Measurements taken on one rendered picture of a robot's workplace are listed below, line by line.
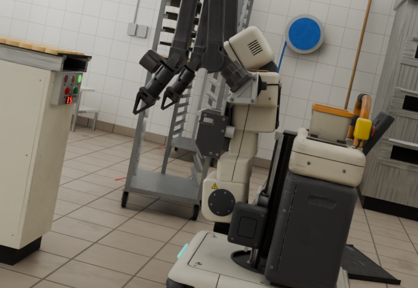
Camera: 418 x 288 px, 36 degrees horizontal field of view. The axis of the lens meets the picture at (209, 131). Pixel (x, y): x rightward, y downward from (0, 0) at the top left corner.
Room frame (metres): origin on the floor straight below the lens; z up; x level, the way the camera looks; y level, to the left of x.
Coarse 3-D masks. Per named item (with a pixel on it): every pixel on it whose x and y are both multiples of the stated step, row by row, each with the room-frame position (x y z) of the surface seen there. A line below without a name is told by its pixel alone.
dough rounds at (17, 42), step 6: (0, 36) 2.78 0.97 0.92; (0, 42) 2.56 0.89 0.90; (6, 42) 2.56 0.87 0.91; (12, 42) 2.55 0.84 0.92; (18, 42) 2.57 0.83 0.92; (24, 42) 2.63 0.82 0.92; (30, 42) 2.82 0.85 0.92; (30, 48) 2.56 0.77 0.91; (36, 48) 2.53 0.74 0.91; (42, 48) 2.54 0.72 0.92; (48, 48) 2.56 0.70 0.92; (54, 48) 2.72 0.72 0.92; (78, 54) 2.79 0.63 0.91; (84, 54) 2.85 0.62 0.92
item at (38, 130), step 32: (0, 64) 2.56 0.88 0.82; (0, 96) 2.56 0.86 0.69; (32, 96) 2.54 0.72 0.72; (0, 128) 2.56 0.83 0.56; (32, 128) 2.54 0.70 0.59; (64, 128) 2.79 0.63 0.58; (0, 160) 2.55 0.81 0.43; (32, 160) 2.54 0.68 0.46; (0, 192) 2.55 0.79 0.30; (32, 192) 2.56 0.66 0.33; (0, 224) 2.55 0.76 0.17; (32, 224) 2.63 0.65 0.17; (0, 256) 2.58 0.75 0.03
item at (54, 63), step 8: (0, 48) 2.58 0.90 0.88; (8, 48) 2.57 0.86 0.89; (16, 48) 2.57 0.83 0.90; (0, 56) 2.57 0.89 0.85; (8, 56) 2.57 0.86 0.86; (16, 56) 2.57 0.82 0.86; (24, 56) 2.56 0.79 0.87; (32, 56) 2.56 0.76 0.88; (40, 56) 2.55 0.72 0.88; (48, 56) 2.55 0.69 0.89; (56, 56) 2.54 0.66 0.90; (64, 56) 2.55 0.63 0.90; (32, 64) 2.56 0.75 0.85; (40, 64) 2.55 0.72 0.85; (48, 64) 2.55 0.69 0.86; (56, 64) 2.54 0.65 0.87
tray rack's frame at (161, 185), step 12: (216, 72) 4.47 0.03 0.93; (168, 144) 4.46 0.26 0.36; (168, 156) 4.46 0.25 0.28; (132, 180) 4.01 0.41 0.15; (144, 180) 4.09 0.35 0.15; (156, 180) 4.17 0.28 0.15; (168, 180) 4.25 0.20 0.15; (180, 180) 4.33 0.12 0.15; (192, 180) 4.42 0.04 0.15; (144, 192) 3.82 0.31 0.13; (156, 192) 3.83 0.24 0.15; (168, 192) 3.89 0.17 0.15; (180, 192) 3.96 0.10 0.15; (192, 192) 4.03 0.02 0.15
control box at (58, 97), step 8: (56, 72) 2.58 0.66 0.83; (64, 72) 2.60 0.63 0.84; (72, 72) 2.69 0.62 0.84; (80, 72) 2.79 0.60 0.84; (56, 80) 2.58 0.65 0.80; (64, 80) 2.60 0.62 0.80; (56, 88) 2.58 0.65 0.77; (64, 88) 2.62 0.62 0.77; (72, 88) 2.72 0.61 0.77; (56, 96) 2.58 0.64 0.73; (64, 96) 2.64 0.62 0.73; (72, 96) 2.73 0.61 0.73; (56, 104) 2.58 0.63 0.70; (64, 104) 2.66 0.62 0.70
